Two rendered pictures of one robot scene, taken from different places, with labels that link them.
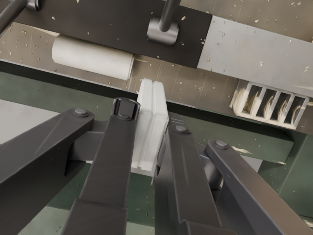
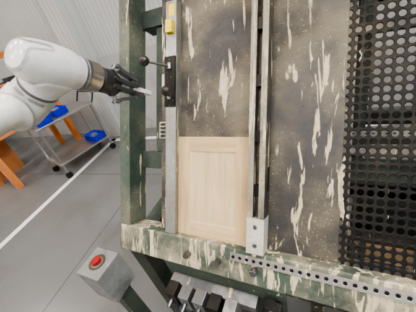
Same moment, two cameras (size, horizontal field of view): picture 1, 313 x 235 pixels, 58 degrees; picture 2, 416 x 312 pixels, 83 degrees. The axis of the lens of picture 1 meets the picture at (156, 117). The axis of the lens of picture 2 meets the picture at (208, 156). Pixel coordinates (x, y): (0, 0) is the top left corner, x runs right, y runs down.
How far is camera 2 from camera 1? 0.79 m
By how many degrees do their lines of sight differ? 6
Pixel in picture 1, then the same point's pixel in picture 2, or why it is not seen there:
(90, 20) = (168, 80)
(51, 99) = (159, 76)
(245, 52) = (170, 117)
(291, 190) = (148, 155)
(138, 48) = not seen: hidden behind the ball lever
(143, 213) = (132, 108)
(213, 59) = (168, 110)
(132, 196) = (137, 105)
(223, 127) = not seen: hidden behind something
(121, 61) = not seen: hidden behind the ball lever
